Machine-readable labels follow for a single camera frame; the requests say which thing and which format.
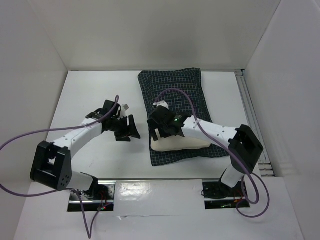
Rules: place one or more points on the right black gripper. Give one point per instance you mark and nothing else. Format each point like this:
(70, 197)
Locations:
(155, 128)

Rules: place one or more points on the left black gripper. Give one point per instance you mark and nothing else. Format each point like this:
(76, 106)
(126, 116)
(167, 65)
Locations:
(122, 136)

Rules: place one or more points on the cream pillow with bear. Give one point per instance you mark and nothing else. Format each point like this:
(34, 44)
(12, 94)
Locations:
(178, 143)

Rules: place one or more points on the dark checked pillowcase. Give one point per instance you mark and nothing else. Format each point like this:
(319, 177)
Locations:
(189, 80)

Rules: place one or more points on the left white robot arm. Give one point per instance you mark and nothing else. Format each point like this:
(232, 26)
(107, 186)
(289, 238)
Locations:
(52, 164)

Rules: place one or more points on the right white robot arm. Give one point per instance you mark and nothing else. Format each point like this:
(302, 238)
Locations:
(241, 143)

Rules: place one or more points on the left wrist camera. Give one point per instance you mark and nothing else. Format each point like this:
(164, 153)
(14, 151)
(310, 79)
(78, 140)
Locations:
(123, 111)

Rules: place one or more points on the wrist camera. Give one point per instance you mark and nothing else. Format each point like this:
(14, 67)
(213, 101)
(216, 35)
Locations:
(161, 104)
(123, 111)

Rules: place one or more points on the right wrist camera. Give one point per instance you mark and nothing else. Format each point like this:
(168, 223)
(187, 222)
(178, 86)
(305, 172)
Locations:
(161, 104)

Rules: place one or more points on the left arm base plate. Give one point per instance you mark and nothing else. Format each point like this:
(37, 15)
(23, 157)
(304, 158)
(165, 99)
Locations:
(101, 197)

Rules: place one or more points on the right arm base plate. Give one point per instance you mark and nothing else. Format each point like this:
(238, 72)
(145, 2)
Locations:
(219, 196)

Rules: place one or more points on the aluminium rail frame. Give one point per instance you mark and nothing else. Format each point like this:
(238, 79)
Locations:
(264, 163)

